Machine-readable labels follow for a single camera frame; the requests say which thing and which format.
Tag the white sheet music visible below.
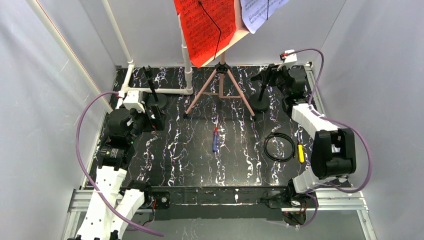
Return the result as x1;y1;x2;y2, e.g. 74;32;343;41
240;0;289;34

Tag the red sheet music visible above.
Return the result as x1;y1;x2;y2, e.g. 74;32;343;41
173;0;237;68

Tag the pink tripod music stand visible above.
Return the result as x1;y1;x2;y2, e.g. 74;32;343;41
178;0;256;120

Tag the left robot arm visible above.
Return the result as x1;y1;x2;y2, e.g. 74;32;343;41
70;98;165;240

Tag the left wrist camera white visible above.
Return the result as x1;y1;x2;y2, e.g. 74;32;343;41
123;90;147;113

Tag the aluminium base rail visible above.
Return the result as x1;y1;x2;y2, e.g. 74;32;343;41
62;187;377;240

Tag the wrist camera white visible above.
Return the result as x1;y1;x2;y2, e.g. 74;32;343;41
123;90;147;113
277;49;298;71

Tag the white PVC pipe frame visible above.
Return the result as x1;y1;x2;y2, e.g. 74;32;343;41
28;0;194;95

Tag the black microphone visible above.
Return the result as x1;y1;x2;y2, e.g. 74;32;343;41
250;72;268;82

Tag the yellow handled tool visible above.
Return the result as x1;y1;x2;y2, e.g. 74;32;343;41
297;144;305;164

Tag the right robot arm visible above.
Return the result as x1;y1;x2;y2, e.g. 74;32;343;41
259;63;357;207

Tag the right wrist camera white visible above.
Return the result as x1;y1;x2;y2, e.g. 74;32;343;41
277;49;298;71

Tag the blue red screwdriver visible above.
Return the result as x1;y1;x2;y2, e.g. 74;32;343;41
212;117;219;153

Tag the coiled black cable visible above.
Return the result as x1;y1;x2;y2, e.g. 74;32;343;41
263;132;296;163

